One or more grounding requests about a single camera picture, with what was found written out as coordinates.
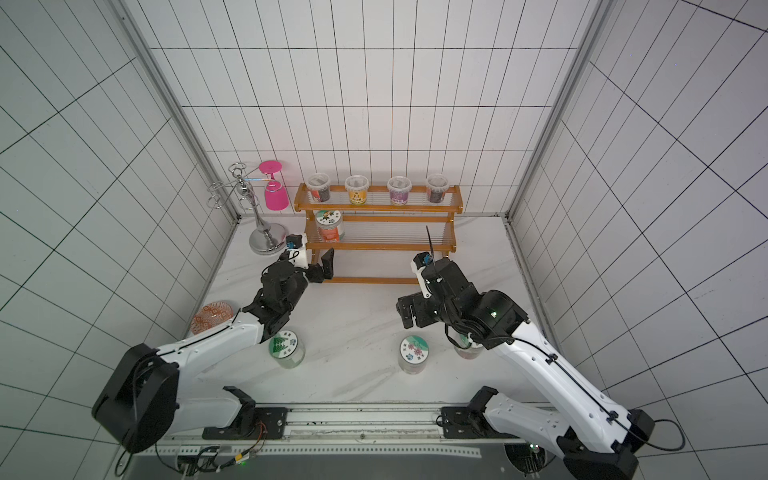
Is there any jar with flower lid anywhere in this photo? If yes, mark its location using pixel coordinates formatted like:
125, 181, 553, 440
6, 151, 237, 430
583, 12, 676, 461
315, 210, 344, 242

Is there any jar with pink floral lid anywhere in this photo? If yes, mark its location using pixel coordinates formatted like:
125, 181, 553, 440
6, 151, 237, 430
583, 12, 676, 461
398, 335, 429, 375

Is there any jar with red strawberry lid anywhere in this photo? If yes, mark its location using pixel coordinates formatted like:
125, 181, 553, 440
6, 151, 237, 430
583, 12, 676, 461
454, 335, 485, 360

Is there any clear cup with dark seeds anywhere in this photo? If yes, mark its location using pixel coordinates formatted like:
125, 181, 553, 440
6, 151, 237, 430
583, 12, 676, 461
306, 173, 331, 203

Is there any clear cup with yellow label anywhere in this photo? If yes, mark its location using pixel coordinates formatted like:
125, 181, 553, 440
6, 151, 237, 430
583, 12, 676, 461
344, 175, 370, 206

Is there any jar with green tree lid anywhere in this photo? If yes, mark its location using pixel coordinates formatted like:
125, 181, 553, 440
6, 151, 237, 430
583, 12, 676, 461
268, 330, 306, 369

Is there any clear cup with purple label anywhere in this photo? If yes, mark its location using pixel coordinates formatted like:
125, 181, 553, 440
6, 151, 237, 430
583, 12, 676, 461
387, 176, 412, 206

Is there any small clear seed cup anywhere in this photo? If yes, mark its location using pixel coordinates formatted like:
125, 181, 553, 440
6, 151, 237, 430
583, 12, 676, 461
426, 173, 450, 204

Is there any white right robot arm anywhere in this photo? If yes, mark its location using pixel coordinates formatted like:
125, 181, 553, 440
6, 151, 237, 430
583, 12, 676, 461
396, 252, 655, 479

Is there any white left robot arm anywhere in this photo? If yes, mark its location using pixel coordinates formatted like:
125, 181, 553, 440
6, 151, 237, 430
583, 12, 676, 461
91, 250, 335, 453

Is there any orange wooden tiered shelf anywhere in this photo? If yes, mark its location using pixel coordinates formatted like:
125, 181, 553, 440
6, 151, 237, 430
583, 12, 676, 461
294, 183, 464, 263

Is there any silver glass holder stand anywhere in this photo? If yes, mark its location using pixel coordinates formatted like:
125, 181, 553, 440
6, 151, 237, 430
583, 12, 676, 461
207, 162, 287, 256

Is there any pink plastic wine glass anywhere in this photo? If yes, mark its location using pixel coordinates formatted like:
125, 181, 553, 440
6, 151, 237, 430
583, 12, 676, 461
259, 160, 290, 211

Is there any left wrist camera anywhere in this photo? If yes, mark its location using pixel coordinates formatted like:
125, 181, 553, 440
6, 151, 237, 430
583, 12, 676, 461
285, 233, 309, 269

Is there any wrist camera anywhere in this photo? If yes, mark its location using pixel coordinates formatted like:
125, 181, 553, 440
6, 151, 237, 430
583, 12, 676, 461
285, 233, 309, 269
411, 252, 451, 299

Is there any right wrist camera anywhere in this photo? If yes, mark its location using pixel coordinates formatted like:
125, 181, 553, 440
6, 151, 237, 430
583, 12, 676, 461
411, 252, 451, 299

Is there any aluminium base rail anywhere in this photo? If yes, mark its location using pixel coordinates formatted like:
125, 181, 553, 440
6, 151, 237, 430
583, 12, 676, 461
122, 400, 601, 460

